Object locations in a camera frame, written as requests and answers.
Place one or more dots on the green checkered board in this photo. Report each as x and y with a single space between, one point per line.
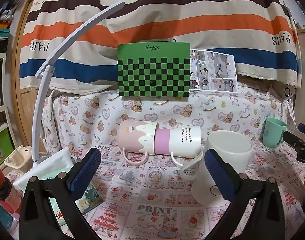
153 72

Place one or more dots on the striped cloth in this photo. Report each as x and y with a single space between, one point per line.
155 12

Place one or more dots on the white desk lamp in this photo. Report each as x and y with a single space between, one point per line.
42 87

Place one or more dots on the pink printed tablecloth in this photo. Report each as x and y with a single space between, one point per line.
152 205

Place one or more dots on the white round device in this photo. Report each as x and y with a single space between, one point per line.
286 92

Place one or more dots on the mint green cup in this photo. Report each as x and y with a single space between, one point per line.
272 133

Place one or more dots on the wooden panel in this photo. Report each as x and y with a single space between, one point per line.
25 110

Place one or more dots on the bear print cloth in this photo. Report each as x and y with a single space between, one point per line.
97 115

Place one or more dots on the pink mug with white drip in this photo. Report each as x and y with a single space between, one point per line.
132 136

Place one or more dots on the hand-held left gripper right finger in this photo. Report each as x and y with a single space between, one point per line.
216 168

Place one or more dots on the comic page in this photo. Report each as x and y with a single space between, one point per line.
215 70

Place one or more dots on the white shelf unit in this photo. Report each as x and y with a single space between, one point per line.
0 85

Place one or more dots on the red-capped bottle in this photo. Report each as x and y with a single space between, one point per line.
3 192

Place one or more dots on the beige small basket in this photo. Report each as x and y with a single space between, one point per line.
17 158

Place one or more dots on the teal illustrated packet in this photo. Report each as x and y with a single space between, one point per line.
92 198

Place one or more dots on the white mug with pink band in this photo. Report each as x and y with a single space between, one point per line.
182 140

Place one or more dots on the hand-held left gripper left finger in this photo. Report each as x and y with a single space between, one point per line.
88 166

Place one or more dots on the plain white cup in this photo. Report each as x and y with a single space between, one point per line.
232 146

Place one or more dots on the green storage box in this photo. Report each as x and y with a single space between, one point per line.
1 148

